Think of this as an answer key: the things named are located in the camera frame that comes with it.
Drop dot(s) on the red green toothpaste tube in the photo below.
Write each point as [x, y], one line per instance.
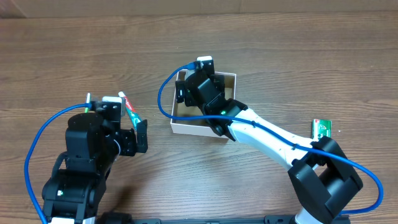
[134, 117]

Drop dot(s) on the green white toothbrush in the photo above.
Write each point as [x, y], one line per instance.
[88, 100]

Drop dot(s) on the green soap box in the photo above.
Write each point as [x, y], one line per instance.
[321, 128]

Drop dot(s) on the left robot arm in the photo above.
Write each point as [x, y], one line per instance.
[109, 128]

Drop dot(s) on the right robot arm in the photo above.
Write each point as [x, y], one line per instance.
[323, 179]

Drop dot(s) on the white cardboard box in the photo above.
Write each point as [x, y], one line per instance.
[199, 127]

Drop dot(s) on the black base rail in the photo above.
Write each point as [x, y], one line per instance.
[125, 218]

